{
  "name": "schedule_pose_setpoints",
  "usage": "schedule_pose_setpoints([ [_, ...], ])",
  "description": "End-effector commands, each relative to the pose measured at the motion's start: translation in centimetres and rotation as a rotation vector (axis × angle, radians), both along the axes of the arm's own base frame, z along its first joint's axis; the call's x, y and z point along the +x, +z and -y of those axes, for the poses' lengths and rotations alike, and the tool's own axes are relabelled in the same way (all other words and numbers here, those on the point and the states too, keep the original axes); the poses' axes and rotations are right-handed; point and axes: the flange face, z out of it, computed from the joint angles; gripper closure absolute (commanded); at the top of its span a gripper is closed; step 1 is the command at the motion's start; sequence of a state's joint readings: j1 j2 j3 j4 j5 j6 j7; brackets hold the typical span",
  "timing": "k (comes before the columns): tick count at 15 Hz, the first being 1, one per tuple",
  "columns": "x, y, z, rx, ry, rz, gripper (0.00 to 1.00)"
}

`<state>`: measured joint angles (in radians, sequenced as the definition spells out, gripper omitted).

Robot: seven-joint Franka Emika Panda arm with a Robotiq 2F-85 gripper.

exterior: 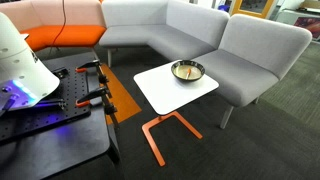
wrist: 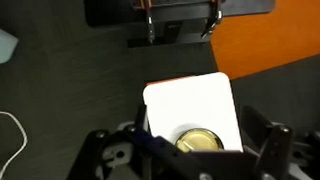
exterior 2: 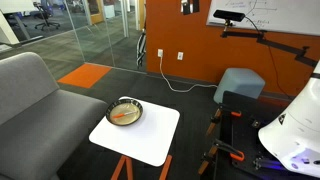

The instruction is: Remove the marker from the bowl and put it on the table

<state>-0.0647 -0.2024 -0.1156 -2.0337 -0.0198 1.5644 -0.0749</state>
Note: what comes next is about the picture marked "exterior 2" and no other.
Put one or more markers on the white whiteboard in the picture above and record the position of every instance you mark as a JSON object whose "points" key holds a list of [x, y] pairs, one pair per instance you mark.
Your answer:
{"points": [[286, 15]]}

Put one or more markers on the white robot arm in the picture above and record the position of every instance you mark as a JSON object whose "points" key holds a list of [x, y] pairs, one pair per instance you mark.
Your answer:
{"points": [[300, 126]]}

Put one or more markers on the white desk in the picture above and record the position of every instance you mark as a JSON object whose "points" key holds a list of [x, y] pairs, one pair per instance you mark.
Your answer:
{"points": [[8, 31]]}

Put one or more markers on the grey fabric sofa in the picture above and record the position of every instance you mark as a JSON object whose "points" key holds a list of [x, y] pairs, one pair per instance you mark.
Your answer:
{"points": [[33, 126]]}

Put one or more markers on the white wall outlet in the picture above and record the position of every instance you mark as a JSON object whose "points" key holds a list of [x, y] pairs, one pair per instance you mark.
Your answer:
{"points": [[160, 53], [180, 55]]}

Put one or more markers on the dark-rimmed beige bowl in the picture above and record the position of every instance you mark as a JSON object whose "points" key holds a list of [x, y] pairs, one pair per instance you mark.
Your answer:
{"points": [[129, 120]]}

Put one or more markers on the glass partition wall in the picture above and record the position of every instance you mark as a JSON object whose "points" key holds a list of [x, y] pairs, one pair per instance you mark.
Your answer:
{"points": [[96, 36]]}

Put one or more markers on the black robot base board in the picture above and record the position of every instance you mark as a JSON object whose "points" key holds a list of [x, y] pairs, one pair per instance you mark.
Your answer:
{"points": [[240, 133]]}

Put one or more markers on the black wall-mounted device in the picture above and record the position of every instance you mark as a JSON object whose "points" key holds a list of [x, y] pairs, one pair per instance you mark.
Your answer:
{"points": [[190, 6]]}

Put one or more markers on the black stereo camera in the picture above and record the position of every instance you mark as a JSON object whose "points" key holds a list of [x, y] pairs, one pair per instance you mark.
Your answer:
{"points": [[229, 15]]}

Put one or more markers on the light blue ottoman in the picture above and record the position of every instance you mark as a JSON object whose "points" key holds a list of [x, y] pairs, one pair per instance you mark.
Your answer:
{"points": [[238, 85]]}

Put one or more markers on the black office chair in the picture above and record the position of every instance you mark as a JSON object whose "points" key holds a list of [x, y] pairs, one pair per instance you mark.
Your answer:
{"points": [[46, 15]]}

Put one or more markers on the orange-capped silver marker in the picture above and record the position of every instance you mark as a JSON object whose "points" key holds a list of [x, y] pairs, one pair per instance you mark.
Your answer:
{"points": [[118, 115]]}

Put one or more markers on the black and white bicycle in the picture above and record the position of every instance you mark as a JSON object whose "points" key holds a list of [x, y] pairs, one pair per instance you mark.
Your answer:
{"points": [[141, 46]]}

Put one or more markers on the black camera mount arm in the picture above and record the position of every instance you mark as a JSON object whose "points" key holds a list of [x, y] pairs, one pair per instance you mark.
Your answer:
{"points": [[280, 46]]}

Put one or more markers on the orange table leg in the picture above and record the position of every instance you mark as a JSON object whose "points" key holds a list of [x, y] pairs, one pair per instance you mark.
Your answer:
{"points": [[165, 168], [119, 169]]}

